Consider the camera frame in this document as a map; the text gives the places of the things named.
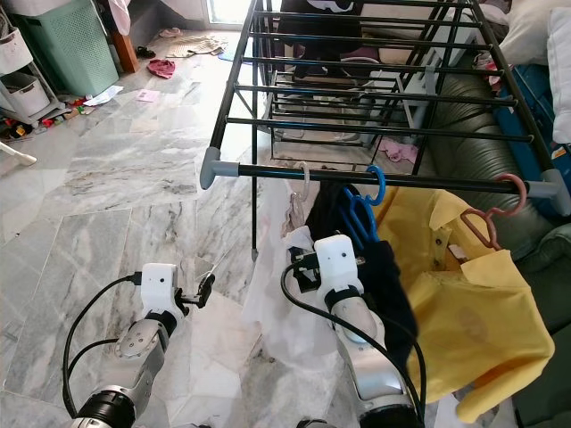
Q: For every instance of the blue plastic hanger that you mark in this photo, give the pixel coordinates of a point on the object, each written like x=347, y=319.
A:
x=379, y=178

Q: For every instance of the white cushion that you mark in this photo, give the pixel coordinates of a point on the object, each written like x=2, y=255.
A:
x=535, y=27

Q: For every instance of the dark green ribbed cushion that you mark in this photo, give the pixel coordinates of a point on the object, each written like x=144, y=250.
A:
x=473, y=116

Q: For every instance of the black garment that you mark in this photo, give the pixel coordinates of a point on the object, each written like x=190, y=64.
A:
x=391, y=285

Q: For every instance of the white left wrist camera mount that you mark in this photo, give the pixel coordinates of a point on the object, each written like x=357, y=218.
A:
x=159, y=285

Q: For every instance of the beige floor cloth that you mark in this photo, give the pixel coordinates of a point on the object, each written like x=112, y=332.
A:
x=196, y=45

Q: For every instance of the dark pink cloth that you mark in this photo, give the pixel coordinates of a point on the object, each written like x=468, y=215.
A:
x=161, y=69

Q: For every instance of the blue floor mat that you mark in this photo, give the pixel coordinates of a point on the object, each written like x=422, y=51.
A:
x=235, y=55

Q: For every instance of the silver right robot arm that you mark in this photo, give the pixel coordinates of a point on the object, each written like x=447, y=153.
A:
x=361, y=357

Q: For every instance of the light pink cloth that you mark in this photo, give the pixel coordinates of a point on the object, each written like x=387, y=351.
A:
x=400, y=150

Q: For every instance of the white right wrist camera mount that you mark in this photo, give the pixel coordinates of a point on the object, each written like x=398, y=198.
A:
x=337, y=261

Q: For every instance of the black metal drying rack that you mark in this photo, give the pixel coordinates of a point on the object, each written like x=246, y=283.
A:
x=219, y=169

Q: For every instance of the purple armchair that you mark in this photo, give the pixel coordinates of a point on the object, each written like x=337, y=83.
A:
x=321, y=27

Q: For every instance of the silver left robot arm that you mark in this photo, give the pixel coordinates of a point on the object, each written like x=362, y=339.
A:
x=138, y=343

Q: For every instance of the white paper sheet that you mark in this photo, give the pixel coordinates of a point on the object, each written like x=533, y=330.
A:
x=104, y=94

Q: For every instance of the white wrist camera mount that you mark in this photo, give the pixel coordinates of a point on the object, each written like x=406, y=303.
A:
x=159, y=285
x=337, y=261

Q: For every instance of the grey plastic drawer unit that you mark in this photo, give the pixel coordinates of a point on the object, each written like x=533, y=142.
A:
x=27, y=94

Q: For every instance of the white garment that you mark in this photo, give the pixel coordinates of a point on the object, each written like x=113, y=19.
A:
x=277, y=312

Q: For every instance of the pink paper sheet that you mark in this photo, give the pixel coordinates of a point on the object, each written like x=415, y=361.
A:
x=148, y=95

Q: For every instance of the yellow garment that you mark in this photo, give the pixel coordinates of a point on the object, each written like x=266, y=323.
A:
x=473, y=330

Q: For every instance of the green plastic bin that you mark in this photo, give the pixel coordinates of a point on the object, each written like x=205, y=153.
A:
x=67, y=49

